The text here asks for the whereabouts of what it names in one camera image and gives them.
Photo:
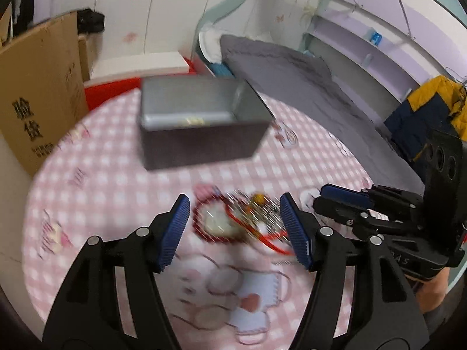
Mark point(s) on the person right hand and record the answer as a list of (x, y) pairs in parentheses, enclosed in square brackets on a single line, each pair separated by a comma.
[(431, 294)]

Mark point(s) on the yellow navy jacket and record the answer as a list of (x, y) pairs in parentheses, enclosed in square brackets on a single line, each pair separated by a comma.
[(438, 104)]

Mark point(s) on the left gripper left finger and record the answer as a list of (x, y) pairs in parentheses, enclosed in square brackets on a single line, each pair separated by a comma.
[(109, 298)]

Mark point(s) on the black bag on boxes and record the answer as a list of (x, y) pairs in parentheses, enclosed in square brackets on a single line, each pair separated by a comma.
[(90, 21)]

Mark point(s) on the grey metal tin box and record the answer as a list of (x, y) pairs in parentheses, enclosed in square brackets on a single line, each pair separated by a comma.
[(187, 120)]

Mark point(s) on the purple wall shelves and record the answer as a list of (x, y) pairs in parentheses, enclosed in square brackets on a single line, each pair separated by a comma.
[(391, 67)]

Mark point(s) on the small cardboard box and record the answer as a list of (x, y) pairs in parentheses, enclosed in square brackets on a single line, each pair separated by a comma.
[(87, 48)]

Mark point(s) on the jewelry pile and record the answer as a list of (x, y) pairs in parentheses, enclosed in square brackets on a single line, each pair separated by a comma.
[(258, 215)]

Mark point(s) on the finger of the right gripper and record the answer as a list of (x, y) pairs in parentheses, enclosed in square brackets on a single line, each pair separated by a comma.
[(345, 196), (350, 216)]

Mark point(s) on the grey bed duvet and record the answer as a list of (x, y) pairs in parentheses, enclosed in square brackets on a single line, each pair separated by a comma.
[(305, 83)]

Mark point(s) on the white pillow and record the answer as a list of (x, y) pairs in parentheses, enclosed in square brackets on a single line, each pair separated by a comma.
[(209, 42)]

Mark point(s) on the blue box on shelf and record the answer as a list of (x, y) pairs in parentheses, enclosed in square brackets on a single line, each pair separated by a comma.
[(375, 38)]

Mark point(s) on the pink checkered tablecloth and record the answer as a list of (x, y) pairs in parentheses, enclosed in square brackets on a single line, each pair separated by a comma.
[(223, 290)]

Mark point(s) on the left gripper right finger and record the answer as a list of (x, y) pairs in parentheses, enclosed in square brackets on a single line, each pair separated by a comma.
[(360, 298)]

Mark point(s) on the white board on stool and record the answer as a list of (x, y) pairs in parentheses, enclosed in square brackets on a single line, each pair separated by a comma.
[(134, 66)]

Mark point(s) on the large cardboard box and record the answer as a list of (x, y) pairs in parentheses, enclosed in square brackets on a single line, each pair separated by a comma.
[(42, 92)]

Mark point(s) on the red stool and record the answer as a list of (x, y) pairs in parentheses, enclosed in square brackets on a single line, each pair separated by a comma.
[(98, 94)]

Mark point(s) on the white wardrobe doors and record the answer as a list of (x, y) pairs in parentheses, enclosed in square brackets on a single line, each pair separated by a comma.
[(135, 27)]

